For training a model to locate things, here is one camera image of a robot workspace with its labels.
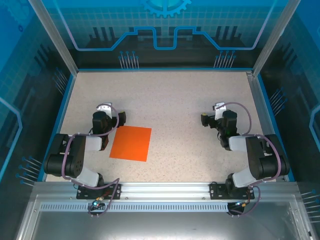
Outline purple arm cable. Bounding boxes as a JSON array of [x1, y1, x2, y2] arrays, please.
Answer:
[[61, 102, 120, 218], [216, 101, 281, 216]]

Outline aluminium table edge rail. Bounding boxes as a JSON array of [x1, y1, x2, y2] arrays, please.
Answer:
[[245, 70, 288, 183]]

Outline slotted grey cable duct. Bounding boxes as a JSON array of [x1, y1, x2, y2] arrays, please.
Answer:
[[39, 202, 253, 214]]

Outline aluminium frame post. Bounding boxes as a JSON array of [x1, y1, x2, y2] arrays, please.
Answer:
[[251, 0, 303, 77], [26, 0, 80, 75]]

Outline orange paper sheet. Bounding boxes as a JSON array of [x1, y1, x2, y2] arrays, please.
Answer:
[[109, 126, 153, 163]]

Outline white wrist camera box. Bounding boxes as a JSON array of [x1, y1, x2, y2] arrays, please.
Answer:
[[212, 101, 227, 113], [96, 101, 114, 113]]

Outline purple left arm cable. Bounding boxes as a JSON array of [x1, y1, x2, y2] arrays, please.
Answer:
[[61, 102, 120, 218]]

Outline brushed steel tray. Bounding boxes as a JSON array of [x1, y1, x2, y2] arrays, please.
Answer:
[[13, 194, 315, 240]]

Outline long aluminium mounting rail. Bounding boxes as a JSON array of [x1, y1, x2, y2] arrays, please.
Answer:
[[33, 181, 299, 201]]

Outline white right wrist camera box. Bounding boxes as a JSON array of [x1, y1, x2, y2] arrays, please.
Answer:
[[212, 101, 227, 113]]

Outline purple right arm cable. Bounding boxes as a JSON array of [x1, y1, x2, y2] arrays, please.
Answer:
[[216, 101, 281, 216]]

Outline small cable connector plug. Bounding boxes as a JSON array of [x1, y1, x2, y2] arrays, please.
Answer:
[[91, 196, 106, 209], [233, 199, 251, 209]]

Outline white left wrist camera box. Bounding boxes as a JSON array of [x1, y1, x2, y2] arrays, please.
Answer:
[[96, 101, 114, 113]]

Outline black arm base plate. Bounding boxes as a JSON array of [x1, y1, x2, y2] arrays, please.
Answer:
[[209, 182, 256, 200], [76, 183, 123, 200]]

